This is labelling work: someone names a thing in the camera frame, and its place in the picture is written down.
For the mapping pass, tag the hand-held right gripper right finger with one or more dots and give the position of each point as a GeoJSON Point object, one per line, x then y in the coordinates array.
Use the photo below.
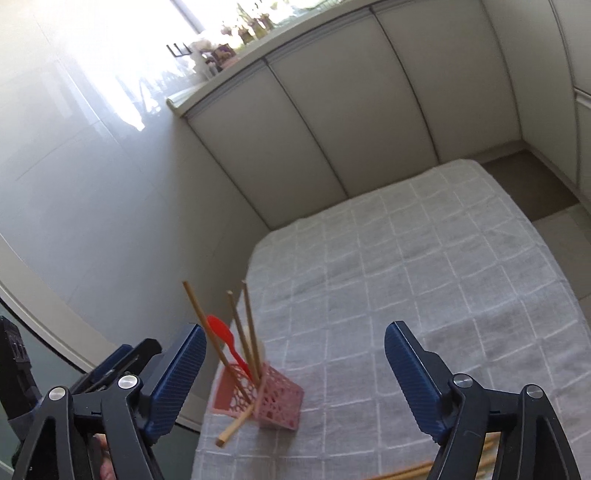
{"type": "Point", "coordinates": [411, 383]}

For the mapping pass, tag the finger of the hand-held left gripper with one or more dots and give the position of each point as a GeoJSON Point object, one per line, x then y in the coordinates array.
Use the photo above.
{"type": "Point", "coordinates": [115, 364]}

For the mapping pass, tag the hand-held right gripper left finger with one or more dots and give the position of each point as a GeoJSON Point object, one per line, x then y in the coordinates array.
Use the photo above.
{"type": "Point", "coordinates": [178, 383]}

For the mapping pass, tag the red plastic spoon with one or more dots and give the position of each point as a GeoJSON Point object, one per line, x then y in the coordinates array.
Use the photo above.
{"type": "Point", "coordinates": [217, 325]}

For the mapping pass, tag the long wooden chopstick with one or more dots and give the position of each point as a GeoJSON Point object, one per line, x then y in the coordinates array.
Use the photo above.
{"type": "Point", "coordinates": [251, 314]}
{"type": "Point", "coordinates": [204, 318]}
{"type": "Point", "coordinates": [239, 323]}
{"type": "Point", "coordinates": [231, 432]}

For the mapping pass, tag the pink perforated utensil holder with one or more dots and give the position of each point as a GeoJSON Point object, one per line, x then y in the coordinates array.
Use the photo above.
{"type": "Point", "coordinates": [277, 401]}

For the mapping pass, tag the person's left hand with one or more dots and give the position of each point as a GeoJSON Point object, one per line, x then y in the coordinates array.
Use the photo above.
{"type": "Point", "coordinates": [104, 461]}

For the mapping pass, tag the glass door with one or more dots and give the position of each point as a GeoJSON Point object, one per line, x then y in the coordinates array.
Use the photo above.
{"type": "Point", "coordinates": [51, 360]}

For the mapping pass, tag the grey checked tablecloth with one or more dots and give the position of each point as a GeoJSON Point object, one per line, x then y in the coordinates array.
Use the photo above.
{"type": "Point", "coordinates": [392, 258]}

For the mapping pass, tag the white dish holder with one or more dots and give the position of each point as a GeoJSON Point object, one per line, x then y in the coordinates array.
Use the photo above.
{"type": "Point", "coordinates": [204, 64]}

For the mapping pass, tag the brown jar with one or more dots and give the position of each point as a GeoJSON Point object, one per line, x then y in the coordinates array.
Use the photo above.
{"type": "Point", "coordinates": [224, 54]}

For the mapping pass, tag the pink plush toy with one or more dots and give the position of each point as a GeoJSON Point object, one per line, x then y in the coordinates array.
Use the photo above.
{"type": "Point", "coordinates": [203, 45]}

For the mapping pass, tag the narrow white cabinet door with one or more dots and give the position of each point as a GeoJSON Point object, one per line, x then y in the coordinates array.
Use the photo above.
{"type": "Point", "coordinates": [531, 69]}

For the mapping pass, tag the bright kitchen window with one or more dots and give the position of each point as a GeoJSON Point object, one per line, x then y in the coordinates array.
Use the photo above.
{"type": "Point", "coordinates": [207, 9]}

